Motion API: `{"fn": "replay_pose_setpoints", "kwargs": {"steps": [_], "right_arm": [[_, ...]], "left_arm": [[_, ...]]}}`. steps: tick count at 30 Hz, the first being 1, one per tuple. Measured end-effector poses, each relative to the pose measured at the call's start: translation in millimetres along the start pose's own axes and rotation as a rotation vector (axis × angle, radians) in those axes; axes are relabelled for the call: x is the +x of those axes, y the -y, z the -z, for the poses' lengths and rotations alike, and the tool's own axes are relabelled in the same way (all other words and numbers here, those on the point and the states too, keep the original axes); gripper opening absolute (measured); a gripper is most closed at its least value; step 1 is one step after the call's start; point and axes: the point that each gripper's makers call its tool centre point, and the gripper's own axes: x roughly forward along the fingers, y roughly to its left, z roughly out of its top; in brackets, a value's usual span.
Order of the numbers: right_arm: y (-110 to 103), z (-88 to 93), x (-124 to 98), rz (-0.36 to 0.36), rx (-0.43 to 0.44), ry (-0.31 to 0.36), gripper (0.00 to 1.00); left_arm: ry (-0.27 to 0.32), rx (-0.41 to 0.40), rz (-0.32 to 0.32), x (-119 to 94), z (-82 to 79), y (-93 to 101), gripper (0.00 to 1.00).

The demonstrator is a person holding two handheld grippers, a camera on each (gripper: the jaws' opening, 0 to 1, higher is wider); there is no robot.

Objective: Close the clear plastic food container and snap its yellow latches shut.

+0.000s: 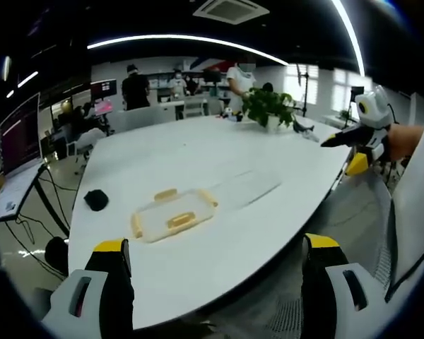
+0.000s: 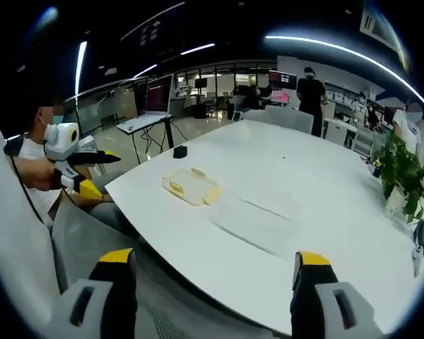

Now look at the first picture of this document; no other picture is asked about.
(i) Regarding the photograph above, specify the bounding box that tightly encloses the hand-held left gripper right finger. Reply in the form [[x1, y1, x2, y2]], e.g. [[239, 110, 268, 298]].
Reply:
[[301, 232, 387, 339]]

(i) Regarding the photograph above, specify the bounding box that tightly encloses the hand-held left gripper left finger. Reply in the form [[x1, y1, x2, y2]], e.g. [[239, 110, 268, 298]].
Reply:
[[41, 238, 136, 339]]

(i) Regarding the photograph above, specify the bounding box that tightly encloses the container lid with yellow latches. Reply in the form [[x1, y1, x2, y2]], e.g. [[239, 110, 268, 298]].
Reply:
[[130, 187, 220, 245]]

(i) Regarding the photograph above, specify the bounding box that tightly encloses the grey mesh office chair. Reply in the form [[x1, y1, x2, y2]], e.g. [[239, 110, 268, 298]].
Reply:
[[268, 168, 399, 339]]

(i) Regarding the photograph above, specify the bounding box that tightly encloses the black round stool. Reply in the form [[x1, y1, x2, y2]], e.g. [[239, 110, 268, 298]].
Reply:
[[45, 236, 71, 280]]

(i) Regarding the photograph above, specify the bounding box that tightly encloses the black tripod stand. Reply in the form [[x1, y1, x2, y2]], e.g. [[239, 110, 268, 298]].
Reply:
[[295, 62, 313, 118]]

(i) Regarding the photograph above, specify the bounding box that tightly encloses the person's white shirt sleeve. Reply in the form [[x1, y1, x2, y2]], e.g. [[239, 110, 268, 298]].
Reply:
[[384, 80, 424, 304]]

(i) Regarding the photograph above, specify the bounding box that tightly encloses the curved ceiling light strip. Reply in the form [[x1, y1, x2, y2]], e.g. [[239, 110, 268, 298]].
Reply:
[[87, 33, 290, 66], [329, 0, 367, 77]]

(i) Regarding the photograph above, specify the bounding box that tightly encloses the black cloth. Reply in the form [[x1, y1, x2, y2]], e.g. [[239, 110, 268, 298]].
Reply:
[[83, 189, 110, 213]]

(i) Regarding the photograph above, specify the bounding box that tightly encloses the green potted plant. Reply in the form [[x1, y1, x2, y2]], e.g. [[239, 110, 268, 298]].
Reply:
[[241, 87, 298, 133]]

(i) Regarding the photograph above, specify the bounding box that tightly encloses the white side desk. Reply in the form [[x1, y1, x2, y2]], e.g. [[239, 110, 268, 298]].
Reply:
[[0, 161, 46, 224]]

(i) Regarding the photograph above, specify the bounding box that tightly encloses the white office chair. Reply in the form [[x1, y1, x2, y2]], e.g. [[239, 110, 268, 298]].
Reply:
[[66, 126, 106, 167]]

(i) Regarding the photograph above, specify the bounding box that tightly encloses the white desk partition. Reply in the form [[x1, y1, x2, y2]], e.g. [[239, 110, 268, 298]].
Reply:
[[117, 105, 180, 133]]

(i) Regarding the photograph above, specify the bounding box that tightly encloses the large dark monitor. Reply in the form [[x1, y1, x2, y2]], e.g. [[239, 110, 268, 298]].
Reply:
[[0, 93, 44, 178]]

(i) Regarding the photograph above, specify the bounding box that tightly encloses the ceiling air vent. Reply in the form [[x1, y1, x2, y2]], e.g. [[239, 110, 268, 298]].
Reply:
[[192, 0, 271, 25]]

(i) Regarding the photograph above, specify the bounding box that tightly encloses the black floor cable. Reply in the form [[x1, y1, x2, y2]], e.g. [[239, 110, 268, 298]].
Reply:
[[5, 169, 79, 283]]

